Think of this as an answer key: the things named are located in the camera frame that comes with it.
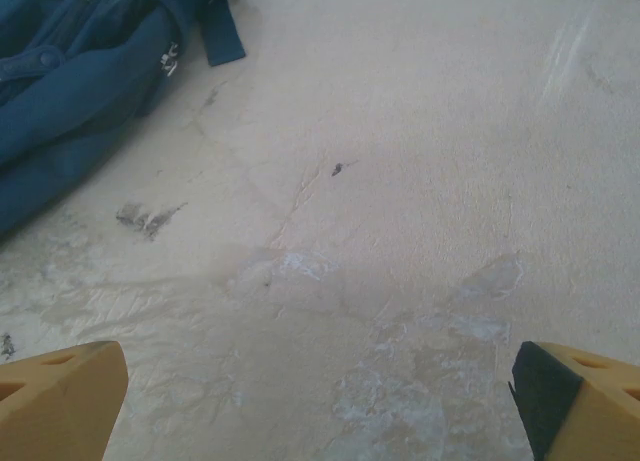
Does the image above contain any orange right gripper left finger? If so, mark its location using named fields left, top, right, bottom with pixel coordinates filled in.
left=0, top=339, right=129, bottom=461

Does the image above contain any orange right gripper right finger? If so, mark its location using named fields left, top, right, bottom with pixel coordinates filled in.
left=508, top=341, right=640, bottom=461

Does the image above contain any navy blue backpack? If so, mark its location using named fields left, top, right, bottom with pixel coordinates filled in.
left=0, top=0, right=248, bottom=243

